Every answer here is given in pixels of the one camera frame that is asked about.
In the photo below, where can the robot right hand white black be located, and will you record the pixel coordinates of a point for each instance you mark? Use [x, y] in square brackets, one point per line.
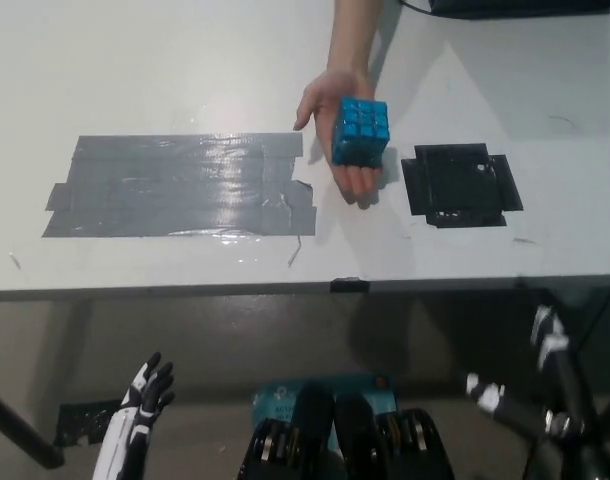
[560, 390]

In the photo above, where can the person's bare hand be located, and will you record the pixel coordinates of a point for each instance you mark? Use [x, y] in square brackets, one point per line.
[321, 107]

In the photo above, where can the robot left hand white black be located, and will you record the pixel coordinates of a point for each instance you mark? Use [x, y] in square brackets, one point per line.
[135, 415]

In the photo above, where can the blue rubik's cube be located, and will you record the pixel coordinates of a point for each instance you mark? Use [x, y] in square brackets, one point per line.
[360, 132]

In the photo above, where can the black floor tape patch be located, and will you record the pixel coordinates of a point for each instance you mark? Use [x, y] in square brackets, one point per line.
[82, 422]

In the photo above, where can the black table leg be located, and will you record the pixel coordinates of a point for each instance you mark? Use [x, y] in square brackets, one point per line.
[20, 432]

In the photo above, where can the black tape square patch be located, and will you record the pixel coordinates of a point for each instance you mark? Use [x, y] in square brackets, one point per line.
[460, 185]

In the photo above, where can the black device on table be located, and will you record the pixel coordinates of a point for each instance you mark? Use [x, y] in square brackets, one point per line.
[525, 7]

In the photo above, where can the grey duct tape patch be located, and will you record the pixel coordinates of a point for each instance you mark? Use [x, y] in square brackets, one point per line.
[175, 185]

